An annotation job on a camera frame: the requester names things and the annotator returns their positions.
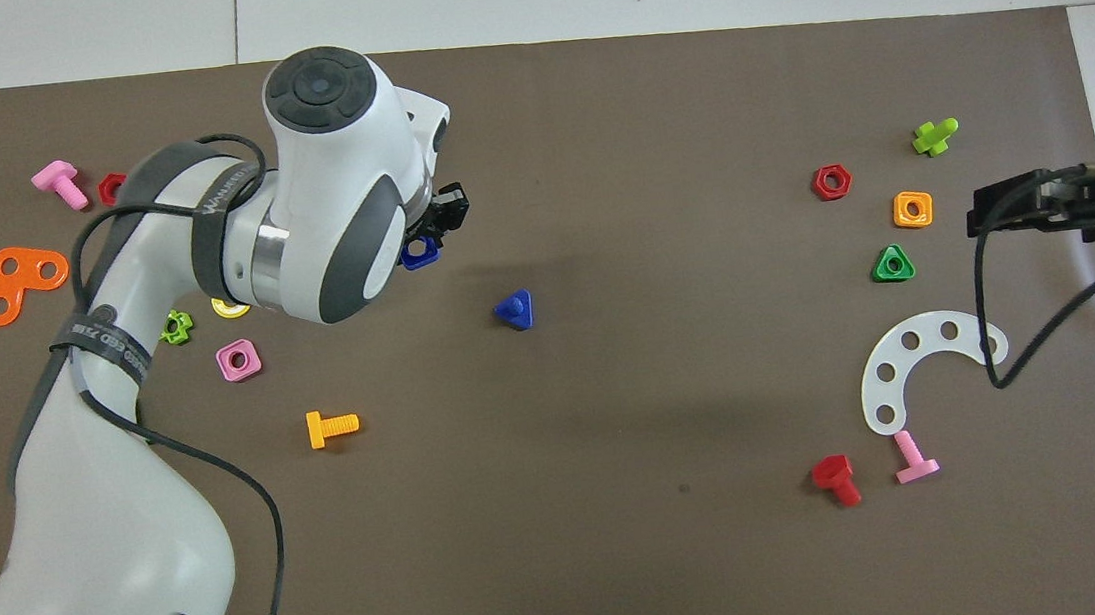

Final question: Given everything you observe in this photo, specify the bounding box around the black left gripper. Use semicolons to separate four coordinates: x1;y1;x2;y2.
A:
398;181;475;258

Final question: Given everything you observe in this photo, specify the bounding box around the blue square nut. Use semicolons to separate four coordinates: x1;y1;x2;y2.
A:
396;235;444;272

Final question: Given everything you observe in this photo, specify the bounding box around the blue triangle-head bolt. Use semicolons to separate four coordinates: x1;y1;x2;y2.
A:
492;288;537;335

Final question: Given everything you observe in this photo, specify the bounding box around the lime green cross-head bolt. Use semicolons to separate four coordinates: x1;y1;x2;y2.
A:
909;116;963;160

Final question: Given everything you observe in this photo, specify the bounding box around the orange square nut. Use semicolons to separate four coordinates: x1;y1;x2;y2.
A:
890;188;935;231

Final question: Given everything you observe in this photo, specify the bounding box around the white curved five-hole plate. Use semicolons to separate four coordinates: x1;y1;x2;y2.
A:
853;305;1018;439

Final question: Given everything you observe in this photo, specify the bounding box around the green triangular nut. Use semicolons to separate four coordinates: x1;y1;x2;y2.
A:
869;241;918;285

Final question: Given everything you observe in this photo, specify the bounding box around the orange plastic bolt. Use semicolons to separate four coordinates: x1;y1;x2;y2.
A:
306;407;362;451

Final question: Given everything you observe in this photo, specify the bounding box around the pink square nut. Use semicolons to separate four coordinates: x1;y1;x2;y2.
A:
214;337;265;384

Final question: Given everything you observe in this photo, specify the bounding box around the lime green cross nut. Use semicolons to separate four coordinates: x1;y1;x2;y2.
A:
156;308;197;347

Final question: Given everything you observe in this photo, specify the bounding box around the pink plastic bolt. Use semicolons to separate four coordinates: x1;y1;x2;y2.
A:
29;157;91;216
891;427;942;486

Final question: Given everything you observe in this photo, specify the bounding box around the brown table mat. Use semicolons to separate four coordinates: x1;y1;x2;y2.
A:
0;0;1095;615

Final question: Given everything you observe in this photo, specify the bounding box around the red hex-head bolt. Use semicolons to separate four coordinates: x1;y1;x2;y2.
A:
809;452;864;512

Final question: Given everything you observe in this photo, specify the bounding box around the orange angled three-hole plate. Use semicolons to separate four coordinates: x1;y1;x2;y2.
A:
0;241;75;328

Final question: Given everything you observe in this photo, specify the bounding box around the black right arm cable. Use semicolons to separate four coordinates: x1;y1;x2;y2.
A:
963;162;1095;409

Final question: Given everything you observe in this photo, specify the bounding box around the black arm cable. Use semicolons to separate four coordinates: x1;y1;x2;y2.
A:
55;129;313;615
963;162;1095;409

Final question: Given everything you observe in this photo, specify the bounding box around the black velcro cable strap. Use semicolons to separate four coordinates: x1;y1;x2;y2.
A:
182;160;268;300
44;301;156;398

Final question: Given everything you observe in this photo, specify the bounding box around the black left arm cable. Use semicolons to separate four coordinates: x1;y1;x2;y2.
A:
55;129;313;615

